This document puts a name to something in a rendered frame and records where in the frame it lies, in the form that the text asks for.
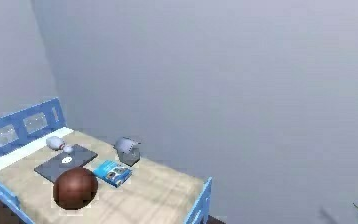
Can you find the grey alarm clock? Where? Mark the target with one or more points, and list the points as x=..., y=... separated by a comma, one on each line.
x=127, y=150

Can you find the blue framed bed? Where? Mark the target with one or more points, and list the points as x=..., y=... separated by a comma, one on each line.
x=160, y=196

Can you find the blue book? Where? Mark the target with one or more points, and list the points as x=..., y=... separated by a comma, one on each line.
x=113, y=172

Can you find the white bowling pin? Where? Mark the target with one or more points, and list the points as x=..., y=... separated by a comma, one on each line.
x=56, y=143

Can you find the brown ball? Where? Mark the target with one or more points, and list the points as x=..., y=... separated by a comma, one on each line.
x=75, y=188

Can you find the dark grey closed laptop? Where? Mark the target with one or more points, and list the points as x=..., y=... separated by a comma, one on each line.
x=58, y=163

